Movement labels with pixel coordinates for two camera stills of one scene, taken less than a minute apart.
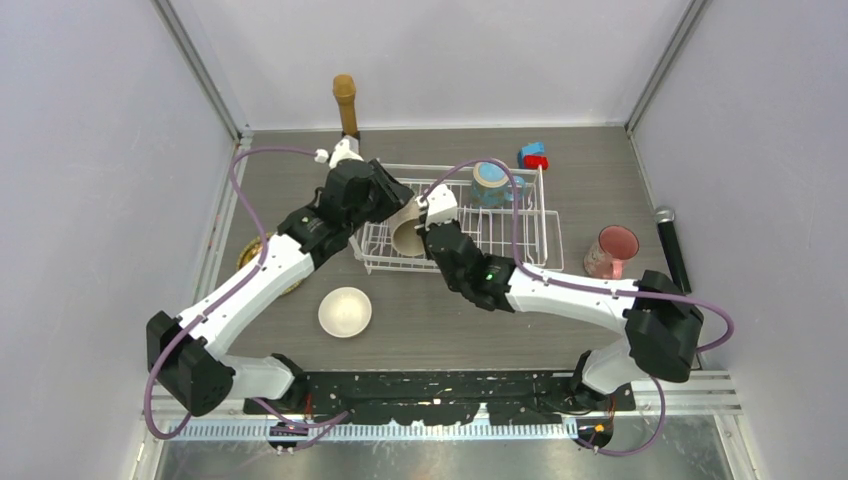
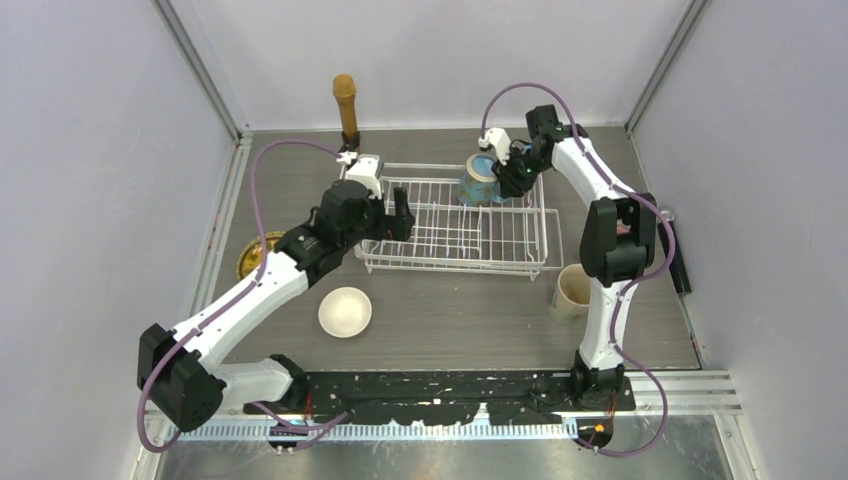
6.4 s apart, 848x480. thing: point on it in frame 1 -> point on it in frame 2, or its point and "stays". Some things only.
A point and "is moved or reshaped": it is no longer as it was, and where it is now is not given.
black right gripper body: [423, 230] -> [520, 171]
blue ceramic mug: [492, 187] is moved or reshaped
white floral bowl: [345, 312] stays
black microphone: [665, 219] stays
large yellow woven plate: [251, 249] stays
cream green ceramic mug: [406, 239] is moved or reshaped
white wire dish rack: [523, 233] stays
